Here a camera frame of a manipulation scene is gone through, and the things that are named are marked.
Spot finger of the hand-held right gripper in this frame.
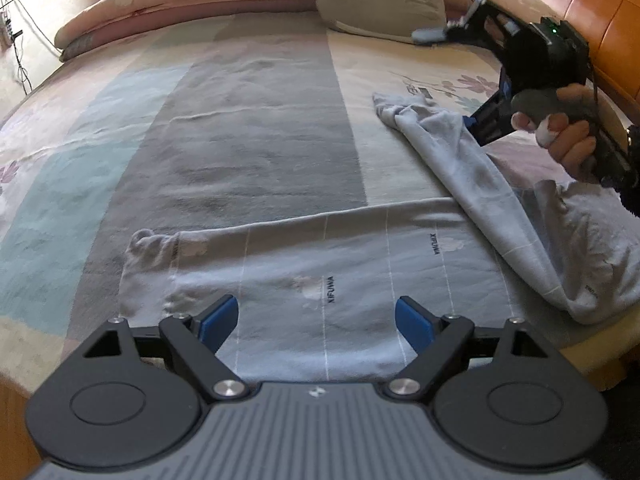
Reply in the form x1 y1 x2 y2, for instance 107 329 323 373
445 0 522 56
461 90 517 148

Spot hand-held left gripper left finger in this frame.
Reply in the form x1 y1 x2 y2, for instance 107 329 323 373
81 293 252 404

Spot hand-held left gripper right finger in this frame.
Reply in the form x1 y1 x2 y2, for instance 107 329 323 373
381 296 549 403

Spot light blue printed pants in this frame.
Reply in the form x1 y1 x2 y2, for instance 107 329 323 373
120 90 640 384

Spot person's right forearm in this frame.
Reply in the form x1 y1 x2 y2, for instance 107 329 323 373
619 124 640 217

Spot person's right hand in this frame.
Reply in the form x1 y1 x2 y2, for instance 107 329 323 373
511 83 609 184

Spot wooden headboard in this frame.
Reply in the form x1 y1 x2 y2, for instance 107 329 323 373
499 0 640 132

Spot grey cat face cushion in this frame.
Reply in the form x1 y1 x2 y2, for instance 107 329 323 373
316 0 449 44

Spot pink floral quilt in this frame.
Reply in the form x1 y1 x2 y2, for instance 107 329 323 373
53 0 547 64

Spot white power strip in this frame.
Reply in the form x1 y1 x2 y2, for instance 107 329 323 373
0 6 17 52

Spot thin wall cable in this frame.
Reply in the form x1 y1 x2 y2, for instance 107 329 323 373
0 0 32 97

